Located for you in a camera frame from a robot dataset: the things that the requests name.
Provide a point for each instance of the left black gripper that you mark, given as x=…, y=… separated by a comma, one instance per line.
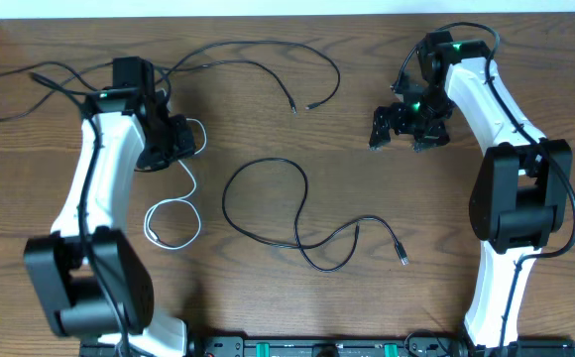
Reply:
x=186, y=146

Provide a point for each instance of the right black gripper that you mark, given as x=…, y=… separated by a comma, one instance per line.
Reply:
x=436, y=135

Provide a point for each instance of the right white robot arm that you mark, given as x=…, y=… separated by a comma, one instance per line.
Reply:
x=520, y=193

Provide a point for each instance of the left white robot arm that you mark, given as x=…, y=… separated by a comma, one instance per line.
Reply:
x=89, y=280

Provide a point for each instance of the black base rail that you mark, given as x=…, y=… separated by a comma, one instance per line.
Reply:
x=420, y=344

